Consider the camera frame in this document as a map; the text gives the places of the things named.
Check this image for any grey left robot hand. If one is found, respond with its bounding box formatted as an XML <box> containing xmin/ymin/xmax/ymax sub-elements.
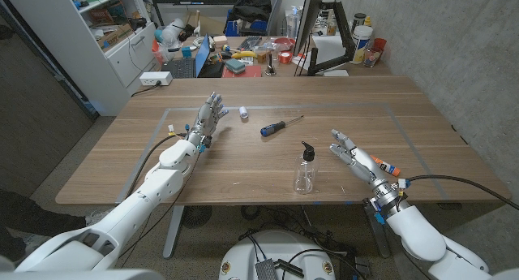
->
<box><xmin>187</xmin><ymin>91</ymin><xmax>229</xmax><ymax>149</ymax></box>

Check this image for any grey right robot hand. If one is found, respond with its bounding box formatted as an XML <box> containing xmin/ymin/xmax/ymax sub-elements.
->
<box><xmin>328</xmin><ymin>128</ymin><xmax>409</xmax><ymax>218</ymax></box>

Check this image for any clear dispenser bottle black pump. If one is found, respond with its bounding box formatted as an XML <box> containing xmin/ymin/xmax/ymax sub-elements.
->
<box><xmin>292</xmin><ymin>140</ymin><xmax>320</xmax><ymax>195</ymax></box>

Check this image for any clear spray bottle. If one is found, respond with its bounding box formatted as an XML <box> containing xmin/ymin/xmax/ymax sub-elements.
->
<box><xmin>285</xmin><ymin>6</ymin><xmax>303</xmax><ymax>40</ymax></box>

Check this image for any orange glue stick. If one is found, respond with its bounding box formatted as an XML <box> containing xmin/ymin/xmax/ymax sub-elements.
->
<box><xmin>371</xmin><ymin>154</ymin><xmax>401</xmax><ymax>178</ymax></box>

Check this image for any open laptop blue screen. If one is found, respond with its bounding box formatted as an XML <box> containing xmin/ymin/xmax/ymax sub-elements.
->
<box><xmin>161</xmin><ymin>34</ymin><xmax>212</xmax><ymax>80</ymax></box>

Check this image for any green sponge box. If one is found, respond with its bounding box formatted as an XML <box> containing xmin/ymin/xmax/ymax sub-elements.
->
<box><xmin>225</xmin><ymin>58</ymin><xmax>247</xmax><ymax>75</ymax></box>

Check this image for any red book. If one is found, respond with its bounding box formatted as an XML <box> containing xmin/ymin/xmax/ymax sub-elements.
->
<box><xmin>221</xmin><ymin>64</ymin><xmax>263</xmax><ymax>79</ymax></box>

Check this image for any white power strip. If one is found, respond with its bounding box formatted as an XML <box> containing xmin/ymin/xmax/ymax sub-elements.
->
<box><xmin>139</xmin><ymin>71</ymin><xmax>174</xmax><ymax>87</ymax></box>

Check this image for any grey table leg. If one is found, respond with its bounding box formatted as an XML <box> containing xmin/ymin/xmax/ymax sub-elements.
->
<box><xmin>363</xmin><ymin>202</ymin><xmax>391</xmax><ymax>259</ymax></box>
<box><xmin>162</xmin><ymin>205</ymin><xmax>186</xmax><ymax>260</ymax></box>

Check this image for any blue bin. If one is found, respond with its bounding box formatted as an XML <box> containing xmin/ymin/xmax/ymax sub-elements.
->
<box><xmin>224</xmin><ymin>19</ymin><xmax>268</xmax><ymax>37</ymax></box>

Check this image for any black round floor fan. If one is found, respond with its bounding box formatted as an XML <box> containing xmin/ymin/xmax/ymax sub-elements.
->
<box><xmin>181</xmin><ymin>205</ymin><xmax>213</xmax><ymax>230</ymax></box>

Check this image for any red bowl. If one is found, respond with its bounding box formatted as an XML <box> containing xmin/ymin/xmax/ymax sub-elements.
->
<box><xmin>273</xmin><ymin>37</ymin><xmax>297</xmax><ymax>52</ymax></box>

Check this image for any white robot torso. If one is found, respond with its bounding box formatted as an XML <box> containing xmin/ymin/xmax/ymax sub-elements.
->
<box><xmin>218</xmin><ymin>230</ymin><xmax>337</xmax><ymax>280</ymax></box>

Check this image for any black bag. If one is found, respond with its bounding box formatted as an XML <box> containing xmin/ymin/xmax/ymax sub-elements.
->
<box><xmin>229</xmin><ymin>0</ymin><xmax>272</xmax><ymax>24</ymax></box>

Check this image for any white labelled canister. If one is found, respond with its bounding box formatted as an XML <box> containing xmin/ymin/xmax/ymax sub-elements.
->
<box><xmin>350</xmin><ymin>24</ymin><xmax>374</xmax><ymax>65</ymax></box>

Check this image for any red cup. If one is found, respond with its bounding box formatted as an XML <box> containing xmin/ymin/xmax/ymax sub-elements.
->
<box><xmin>371</xmin><ymin>37</ymin><xmax>388</xmax><ymax>56</ymax></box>

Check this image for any cardboard box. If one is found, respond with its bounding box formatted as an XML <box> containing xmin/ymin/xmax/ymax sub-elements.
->
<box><xmin>96</xmin><ymin>23</ymin><xmax>135</xmax><ymax>50</ymax></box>

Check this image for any white shelf cabinet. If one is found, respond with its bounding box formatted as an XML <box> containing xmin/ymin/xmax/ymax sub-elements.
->
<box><xmin>2</xmin><ymin>0</ymin><xmax>161</xmax><ymax>117</ymax></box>

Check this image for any grey heat sink module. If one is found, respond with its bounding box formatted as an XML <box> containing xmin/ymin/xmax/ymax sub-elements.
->
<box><xmin>254</xmin><ymin>258</ymin><xmax>280</xmax><ymax>280</ymax></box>

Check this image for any computer monitor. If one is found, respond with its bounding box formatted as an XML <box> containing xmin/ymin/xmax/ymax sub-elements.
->
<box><xmin>293</xmin><ymin>0</ymin><xmax>328</xmax><ymax>56</ymax></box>

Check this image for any dark canister black lid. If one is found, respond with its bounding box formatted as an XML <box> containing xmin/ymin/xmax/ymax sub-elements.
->
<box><xmin>351</xmin><ymin>12</ymin><xmax>367</xmax><ymax>33</ymax></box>

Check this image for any person's dark trouser leg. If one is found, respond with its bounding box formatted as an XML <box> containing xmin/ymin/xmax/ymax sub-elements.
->
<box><xmin>0</xmin><ymin>189</ymin><xmax>88</xmax><ymax>263</ymax></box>

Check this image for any blue black handle screwdriver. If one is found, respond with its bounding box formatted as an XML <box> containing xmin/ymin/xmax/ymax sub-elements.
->
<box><xmin>259</xmin><ymin>114</ymin><xmax>305</xmax><ymax>138</ymax></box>

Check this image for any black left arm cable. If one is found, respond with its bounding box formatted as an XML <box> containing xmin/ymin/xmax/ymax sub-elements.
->
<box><xmin>129</xmin><ymin>133</ymin><xmax>187</xmax><ymax>198</ymax></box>

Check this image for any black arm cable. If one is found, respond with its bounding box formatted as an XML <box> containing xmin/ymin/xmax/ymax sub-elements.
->
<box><xmin>405</xmin><ymin>174</ymin><xmax>519</xmax><ymax>211</ymax></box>
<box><xmin>129</xmin><ymin>133</ymin><xmax>187</xmax><ymax>198</ymax></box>

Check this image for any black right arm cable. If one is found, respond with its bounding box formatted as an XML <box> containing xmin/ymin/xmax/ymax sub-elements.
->
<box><xmin>405</xmin><ymin>174</ymin><xmax>519</xmax><ymax>211</ymax></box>

